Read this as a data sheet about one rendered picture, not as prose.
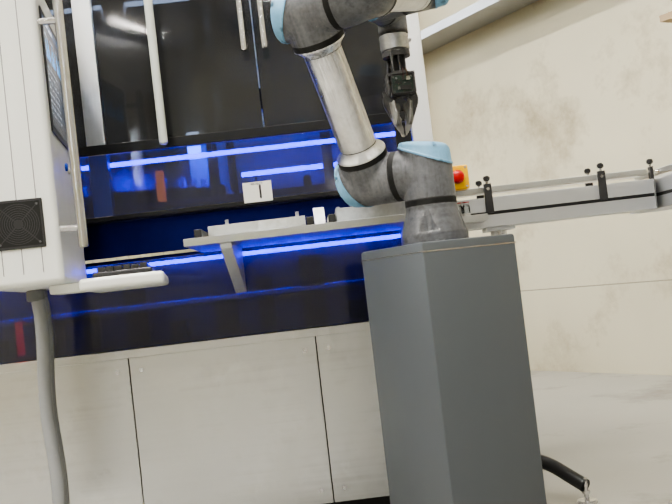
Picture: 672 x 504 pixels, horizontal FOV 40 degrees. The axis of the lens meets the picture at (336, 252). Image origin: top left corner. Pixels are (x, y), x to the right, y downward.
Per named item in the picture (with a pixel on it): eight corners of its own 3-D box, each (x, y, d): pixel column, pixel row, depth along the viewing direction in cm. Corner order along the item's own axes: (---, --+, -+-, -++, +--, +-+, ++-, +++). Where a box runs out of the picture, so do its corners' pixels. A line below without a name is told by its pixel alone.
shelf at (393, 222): (205, 253, 281) (205, 247, 281) (435, 227, 283) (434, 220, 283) (183, 246, 233) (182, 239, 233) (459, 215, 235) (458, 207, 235)
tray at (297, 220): (221, 245, 281) (220, 233, 281) (307, 235, 282) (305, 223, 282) (209, 239, 247) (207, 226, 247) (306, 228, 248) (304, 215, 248)
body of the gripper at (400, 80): (388, 96, 233) (382, 49, 233) (385, 103, 241) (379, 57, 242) (418, 93, 233) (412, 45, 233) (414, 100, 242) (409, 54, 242)
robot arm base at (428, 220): (483, 236, 206) (477, 192, 206) (427, 242, 199) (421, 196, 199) (443, 243, 219) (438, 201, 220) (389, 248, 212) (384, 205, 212)
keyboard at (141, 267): (107, 281, 261) (106, 272, 262) (157, 275, 264) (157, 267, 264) (92, 278, 222) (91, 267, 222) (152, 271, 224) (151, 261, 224)
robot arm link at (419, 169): (446, 194, 201) (439, 132, 202) (389, 203, 207) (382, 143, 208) (464, 196, 212) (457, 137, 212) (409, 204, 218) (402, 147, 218)
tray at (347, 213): (334, 229, 271) (333, 218, 271) (423, 219, 271) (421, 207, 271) (337, 222, 237) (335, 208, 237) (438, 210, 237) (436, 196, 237)
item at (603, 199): (439, 232, 284) (433, 181, 285) (433, 235, 300) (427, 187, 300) (659, 207, 286) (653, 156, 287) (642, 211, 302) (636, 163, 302)
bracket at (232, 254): (236, 293, 273) (231, 249, 273) (246, 292, 273) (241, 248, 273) (225, 294, 239) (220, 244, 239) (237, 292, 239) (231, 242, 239)
